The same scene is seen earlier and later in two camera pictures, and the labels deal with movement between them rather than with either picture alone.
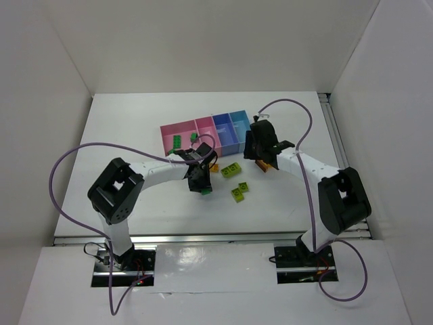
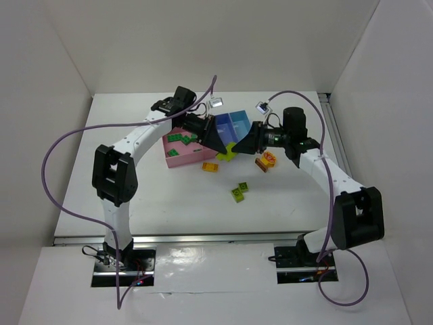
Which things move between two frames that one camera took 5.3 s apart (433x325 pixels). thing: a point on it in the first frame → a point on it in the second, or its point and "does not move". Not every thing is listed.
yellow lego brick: x=214 y=168 does not move
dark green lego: x=193 y=137 → x=174 y=137
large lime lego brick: x=233 y=168 → x=230 y=155
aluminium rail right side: x=342 y=154 does not move
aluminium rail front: x=198 y=240 does not move
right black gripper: x=252 y=153 → x=258 y=137
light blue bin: x=242 y=124 does not move
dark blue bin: x=226 y=135 does not move
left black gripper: x=200 y=183 → x=208 y=128
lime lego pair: x=238 y=192 does not move
